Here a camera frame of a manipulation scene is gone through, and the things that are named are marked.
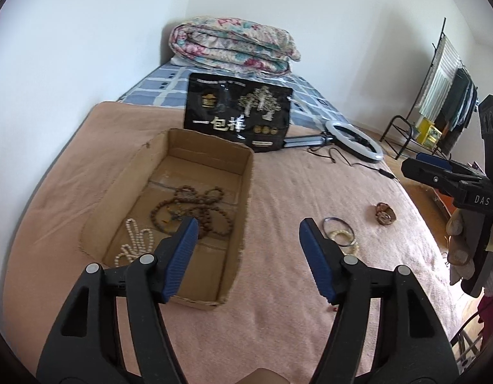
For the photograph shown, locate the white pearl necklace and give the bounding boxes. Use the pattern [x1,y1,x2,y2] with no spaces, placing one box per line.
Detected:
[113,217,156,268]

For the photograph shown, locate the brown wooden bead necklace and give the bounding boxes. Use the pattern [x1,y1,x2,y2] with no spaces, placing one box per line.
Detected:
[149,185,235,238]

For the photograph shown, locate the right gloved hand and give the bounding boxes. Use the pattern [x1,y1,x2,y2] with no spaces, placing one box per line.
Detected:
[446,209,475,285]

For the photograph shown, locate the open cardboard box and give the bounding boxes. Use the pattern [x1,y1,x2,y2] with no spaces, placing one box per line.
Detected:
[80,129,254,310]

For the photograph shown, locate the black metal clothes rack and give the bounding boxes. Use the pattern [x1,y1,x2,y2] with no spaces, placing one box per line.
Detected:
[407,29,478,158]

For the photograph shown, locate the black metal shelf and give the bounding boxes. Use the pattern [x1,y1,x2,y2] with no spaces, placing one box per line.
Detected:
[379,115,452,160]

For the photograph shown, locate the black snack bag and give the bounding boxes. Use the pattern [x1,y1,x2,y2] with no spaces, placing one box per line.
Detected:
[183,73,293,153]

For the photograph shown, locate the blue checked bed sheet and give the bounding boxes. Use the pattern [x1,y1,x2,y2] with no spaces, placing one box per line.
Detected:
[119,62,347,130]

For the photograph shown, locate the folded floral quilt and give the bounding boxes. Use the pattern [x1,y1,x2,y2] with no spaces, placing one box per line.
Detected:
[168,16,301,76]

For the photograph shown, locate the black ring light cable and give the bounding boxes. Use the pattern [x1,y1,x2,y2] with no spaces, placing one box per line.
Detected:
[308,146,400,183]

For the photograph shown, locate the white ring light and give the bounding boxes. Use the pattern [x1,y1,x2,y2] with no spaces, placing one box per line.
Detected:
[283,120,384,163]

